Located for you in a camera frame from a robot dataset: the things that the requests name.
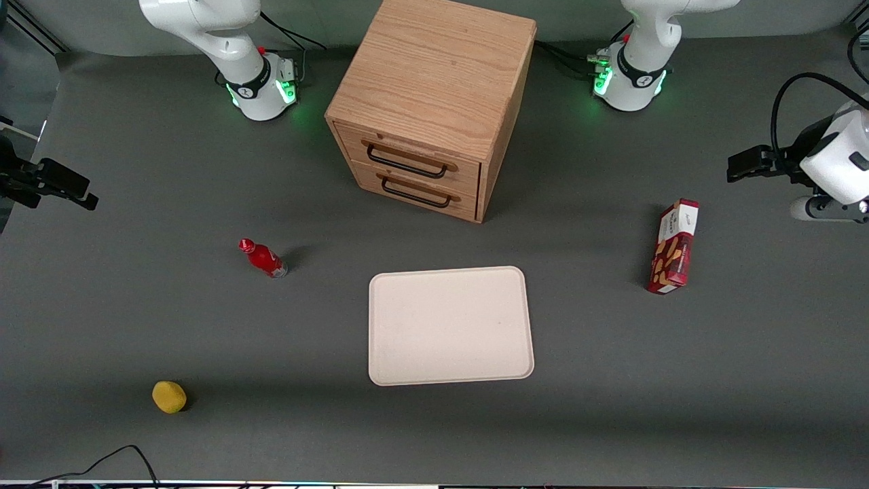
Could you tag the red cookie box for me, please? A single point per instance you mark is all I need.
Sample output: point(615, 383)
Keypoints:
point(672, 251)

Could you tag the red soda bottle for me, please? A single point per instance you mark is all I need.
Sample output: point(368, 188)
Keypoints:
point(265, 259)

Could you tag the wooden two-drawer cabinet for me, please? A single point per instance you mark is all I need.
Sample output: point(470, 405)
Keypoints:
point(434, 75)

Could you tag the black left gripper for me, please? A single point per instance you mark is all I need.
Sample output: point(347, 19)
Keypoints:
point(791, 161)

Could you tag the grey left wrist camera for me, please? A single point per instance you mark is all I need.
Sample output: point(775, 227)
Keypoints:
point(825, 209)

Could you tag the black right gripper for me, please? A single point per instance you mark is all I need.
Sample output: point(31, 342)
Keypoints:
point(15, 178)

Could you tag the beige rectangular tray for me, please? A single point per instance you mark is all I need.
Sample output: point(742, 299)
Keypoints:
point(448, 326)

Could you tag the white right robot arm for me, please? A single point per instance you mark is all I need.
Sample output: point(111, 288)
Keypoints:
point(204, 20)

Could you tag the dark metal frame rail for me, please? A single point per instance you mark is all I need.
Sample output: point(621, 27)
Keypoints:
point(34, 27)

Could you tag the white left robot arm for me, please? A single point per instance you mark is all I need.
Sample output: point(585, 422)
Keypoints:
point(638, 81)

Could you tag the yellow lemon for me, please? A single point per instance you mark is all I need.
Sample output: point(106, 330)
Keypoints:
point(169, 397)

